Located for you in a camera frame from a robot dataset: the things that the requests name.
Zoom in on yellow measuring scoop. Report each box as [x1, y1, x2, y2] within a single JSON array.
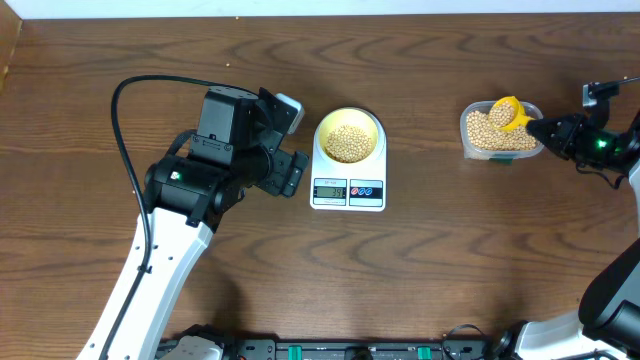
[[488, 96, 532, 132]]

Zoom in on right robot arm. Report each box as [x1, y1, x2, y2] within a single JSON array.
[[494, 95, 639, 359]]

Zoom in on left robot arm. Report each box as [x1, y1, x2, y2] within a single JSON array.
[[79, 85, 309, 359]]

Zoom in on white kitchen scale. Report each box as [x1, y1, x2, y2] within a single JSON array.
[[309, 112, 387, 212]]

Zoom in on soybeans in yellow bowl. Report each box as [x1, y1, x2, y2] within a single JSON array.
[[325, 125, 374, 163]]

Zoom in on yellow bowl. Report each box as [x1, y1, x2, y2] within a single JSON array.
[[316, 108, 380, 164]]

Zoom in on clear plastic container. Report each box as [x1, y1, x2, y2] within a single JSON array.
[[460, 100, 543, 161]]

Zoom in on green tape strip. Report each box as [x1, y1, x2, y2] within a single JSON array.
[[489, 158, 514, 166]]

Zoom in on pile of soybeans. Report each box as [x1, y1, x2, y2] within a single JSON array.
[[466, 111, 538, 151]]

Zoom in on cardboard side panel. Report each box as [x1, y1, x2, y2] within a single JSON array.
[[0, 0, 23, 90]]

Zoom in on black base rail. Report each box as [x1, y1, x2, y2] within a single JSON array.
[[154, 325, 498, 360]]

